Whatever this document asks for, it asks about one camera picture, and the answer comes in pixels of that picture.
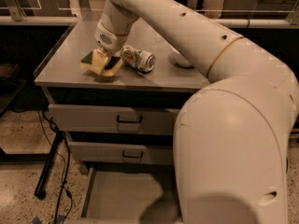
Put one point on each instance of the white rail bar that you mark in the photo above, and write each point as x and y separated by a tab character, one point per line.
230	23

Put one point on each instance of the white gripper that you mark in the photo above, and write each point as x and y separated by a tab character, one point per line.
109	40

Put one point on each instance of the black middle drawer handle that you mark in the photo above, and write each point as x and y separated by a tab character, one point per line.
130	154

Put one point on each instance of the top drawer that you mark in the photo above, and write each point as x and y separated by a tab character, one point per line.
102	119

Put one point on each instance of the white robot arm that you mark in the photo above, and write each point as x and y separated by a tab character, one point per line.
231	137

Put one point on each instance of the black drawer handle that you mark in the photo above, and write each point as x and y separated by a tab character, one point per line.
138	120
130	154

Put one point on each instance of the middle drawer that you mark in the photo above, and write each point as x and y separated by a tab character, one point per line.
108	152

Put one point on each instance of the black top drawer handle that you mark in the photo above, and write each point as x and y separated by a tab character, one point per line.
138	120

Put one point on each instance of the crushed soda can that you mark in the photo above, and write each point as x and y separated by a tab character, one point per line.
138	59

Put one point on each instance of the green and yellow sponge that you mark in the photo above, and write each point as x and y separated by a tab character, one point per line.
112	67

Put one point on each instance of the white bowl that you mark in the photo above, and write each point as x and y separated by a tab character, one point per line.
178	59

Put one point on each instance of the open bottom drawer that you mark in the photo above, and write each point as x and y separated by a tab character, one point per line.
127	194

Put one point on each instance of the grey drawer cabinet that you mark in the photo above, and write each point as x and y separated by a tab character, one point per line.
167	86

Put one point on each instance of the black table leg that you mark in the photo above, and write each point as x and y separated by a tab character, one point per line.
40	191

